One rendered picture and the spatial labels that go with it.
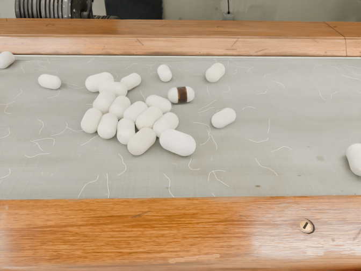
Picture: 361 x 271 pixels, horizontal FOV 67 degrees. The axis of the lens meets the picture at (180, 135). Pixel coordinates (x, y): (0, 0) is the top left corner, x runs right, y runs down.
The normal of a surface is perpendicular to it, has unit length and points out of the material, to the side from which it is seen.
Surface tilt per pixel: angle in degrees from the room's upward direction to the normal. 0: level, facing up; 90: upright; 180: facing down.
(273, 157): 0
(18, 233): 0
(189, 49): 45
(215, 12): 89
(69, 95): 0
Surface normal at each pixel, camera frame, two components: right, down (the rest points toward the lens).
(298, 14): 0.07, 0.64
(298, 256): 0.02, -0.77
